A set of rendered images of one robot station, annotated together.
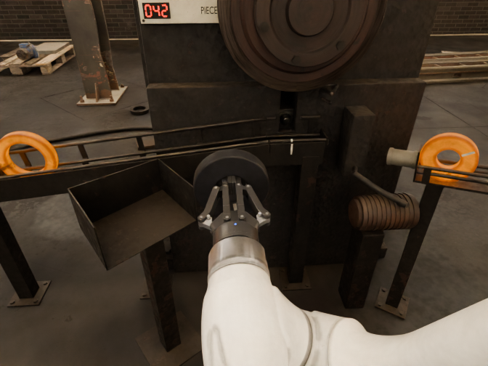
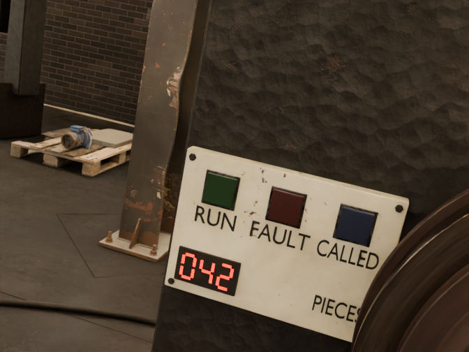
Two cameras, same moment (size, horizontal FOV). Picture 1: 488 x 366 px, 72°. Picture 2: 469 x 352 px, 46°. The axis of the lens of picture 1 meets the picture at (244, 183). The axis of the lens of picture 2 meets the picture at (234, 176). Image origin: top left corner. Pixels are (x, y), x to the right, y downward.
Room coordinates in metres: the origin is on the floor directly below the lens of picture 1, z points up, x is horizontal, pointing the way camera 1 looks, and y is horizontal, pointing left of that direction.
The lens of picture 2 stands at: (0.54, 0.07, 1.38)
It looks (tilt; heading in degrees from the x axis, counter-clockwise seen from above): 14 degrees down; 17
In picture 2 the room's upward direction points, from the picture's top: 11 degrees clockwise
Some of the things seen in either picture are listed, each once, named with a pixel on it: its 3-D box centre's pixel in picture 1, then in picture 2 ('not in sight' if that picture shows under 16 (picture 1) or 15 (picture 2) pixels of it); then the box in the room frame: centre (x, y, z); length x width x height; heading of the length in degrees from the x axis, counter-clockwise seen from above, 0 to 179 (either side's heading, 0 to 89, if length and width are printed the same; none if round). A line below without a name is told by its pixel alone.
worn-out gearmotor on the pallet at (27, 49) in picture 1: (30, 49); (83, 136); (4.77, 2.85, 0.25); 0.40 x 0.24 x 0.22; 4
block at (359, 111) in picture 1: (353, 141); not in sight; (1.10, -0.39, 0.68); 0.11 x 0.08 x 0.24; 4
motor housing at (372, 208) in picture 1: (372, 253); not in sight; (0.96, -0.50, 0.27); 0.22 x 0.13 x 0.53; 94
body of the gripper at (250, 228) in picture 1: (235, 232); not in sight; (0.43, 0.01, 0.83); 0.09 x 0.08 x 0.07; 4
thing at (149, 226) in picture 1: (151, 281); not in sight; (0.74, 0.30, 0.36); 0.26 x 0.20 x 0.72; 129
